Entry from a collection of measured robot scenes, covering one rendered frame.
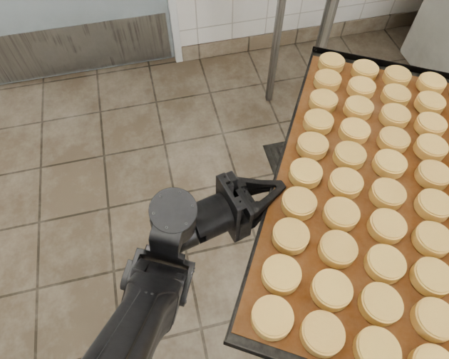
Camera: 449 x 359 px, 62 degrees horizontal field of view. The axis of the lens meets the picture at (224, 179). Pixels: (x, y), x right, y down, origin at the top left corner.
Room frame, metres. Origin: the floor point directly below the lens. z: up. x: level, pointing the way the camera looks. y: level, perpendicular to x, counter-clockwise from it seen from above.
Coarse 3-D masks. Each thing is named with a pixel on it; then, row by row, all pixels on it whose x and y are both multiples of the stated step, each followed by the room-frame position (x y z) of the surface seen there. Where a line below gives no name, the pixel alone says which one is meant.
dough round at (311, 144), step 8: (304, 136) 0.39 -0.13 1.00; (312, 136) 0.39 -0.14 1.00; (320, 136) 0.39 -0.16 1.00; (296, 144) 0.38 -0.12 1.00; (304, 144) 0.37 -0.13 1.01; (312, 144) 0.37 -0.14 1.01; (320, 144) 0.37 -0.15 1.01; (328, 144) 0.37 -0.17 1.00; (304, 152) 0.36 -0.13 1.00; (312, 152) 0.35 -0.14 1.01; (320, 152) 0.35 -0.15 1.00
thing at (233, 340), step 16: (320, 48) 0.64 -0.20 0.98; (384, 64) 0.60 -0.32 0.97; (400, 64) 0.59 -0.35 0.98; (304, 80) 0.55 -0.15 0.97; (448, 80) 0.56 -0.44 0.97; (256, 240) 0.21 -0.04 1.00; (240, 288) 0.14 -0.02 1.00; (240, 336) 0.08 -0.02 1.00; (256, 352) 0.06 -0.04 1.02; (272, 352) 0.07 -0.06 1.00; (288, 352) 0.07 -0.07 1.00
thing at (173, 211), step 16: (160, 192) 0.23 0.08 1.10; (176, 192) 0.23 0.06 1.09; (160, 208) 0.21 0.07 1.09; (176, 208) 0.21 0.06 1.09; (192, 208) 0.21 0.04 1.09; (160, 224) 0.19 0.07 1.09; (176, 224) 0.19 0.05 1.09; (192, 224) 0.19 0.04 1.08; (160, 240) 0.17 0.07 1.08; (176, 240) 0.17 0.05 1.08; (144, 256) 0.18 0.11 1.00; (160, 256) 0.17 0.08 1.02; (176, 256) 0.17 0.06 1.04; (128, 272) 0.16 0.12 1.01; (192, 272) 0.16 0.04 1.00
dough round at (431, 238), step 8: (424, 224) 0.22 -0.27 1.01; (432, 224) 0.22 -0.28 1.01; (440, 224) 0.22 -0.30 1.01; (416, 232) 0.21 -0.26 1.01; (424, 232) 0.21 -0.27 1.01; (432, 232) 0.21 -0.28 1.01; (440, 232) 0.21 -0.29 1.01; (448, 232) 0.21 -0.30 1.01; (416, 240) 0.20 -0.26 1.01; (424, 240) 0.20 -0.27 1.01; (432, 240) 0.20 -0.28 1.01; (440, 240) 0.20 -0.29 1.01; (448, 240) 0.20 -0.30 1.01; (416, 248) 0.20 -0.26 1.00; (424, 248) 0.19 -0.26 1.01; (432, 248) 0.19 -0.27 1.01; (440, 248) 0.19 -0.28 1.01; (448, 248) 0.19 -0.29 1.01; (432, 256) 0.18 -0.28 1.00; (440, 256) 0.18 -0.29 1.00
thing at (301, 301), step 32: (352, 64) 0.60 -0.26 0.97; (416, 96) 0.51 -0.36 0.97; (448, 96) 0.51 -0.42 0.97; (448, 128) 0.43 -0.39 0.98; (288, 160) 0.35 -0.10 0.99; (320, 160) 0.35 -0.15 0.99; (416, 160) 0.35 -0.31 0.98; (448, 160) 0.35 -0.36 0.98; (320, 192) 0.29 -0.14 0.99; (416, 192) 0.29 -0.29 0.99; (448, 192) 0.29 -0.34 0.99; (320, 224) 0.23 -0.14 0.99; (416, 224) 0.23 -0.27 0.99; (448, 224) 0.23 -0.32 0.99; (256, 256) 0.18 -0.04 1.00; (416, 256) 0.19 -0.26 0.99; (448, 256) 0.19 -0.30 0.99; (256, 288) 0.14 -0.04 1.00; (352, 320) 0.10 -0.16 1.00; (352, 352) 0.07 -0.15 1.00
